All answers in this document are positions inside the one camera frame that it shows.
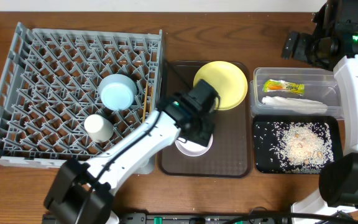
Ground white bowl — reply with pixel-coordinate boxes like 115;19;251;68
175;136;213;157

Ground yellow plate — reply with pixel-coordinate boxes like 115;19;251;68
193;61;248;110

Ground green orange snack wrapper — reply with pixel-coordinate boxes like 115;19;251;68
263;79;305;95

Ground white napkin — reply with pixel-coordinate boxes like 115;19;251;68
262;96;328;114

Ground light blue bowl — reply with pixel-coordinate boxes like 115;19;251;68
98;74;137;111

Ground rice food scraps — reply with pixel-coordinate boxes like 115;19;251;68
256;121;337;174

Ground white cup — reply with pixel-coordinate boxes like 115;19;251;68
84;114;114;143

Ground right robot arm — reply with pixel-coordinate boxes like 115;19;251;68
282;0;358;223

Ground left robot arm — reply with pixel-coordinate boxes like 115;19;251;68
44;79;220;223

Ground grey dishwasher rack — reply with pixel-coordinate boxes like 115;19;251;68
0;24;165;168

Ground brown serving tray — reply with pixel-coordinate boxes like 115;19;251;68
157;60;253;178

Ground clear plastic bin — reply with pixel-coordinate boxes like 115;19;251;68
250;67;344;120

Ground wooden chopstick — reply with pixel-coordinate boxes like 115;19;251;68
148;86;154;114
142;81;149;123

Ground black tray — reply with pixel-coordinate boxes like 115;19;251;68
251;114;344;175

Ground black equipment at bottom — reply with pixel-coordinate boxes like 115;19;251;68
42;204;358;224

